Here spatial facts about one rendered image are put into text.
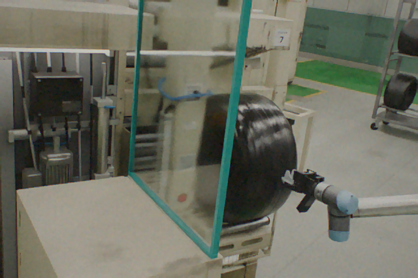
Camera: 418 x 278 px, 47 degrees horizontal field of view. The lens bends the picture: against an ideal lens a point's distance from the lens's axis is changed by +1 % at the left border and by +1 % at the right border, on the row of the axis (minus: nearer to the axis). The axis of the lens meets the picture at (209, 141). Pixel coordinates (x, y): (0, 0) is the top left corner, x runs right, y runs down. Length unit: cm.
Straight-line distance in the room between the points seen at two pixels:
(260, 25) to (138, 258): 138
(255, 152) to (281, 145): 13
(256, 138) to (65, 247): 93
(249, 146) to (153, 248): 76
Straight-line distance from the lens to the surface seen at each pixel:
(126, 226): 135
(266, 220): 223
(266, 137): 192
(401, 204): 190
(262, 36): 230
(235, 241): 213
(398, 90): 740
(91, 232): 132
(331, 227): 179
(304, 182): 185
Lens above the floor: 195
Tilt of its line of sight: 19 degrees down
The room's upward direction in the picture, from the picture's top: 7 degrees clockwise
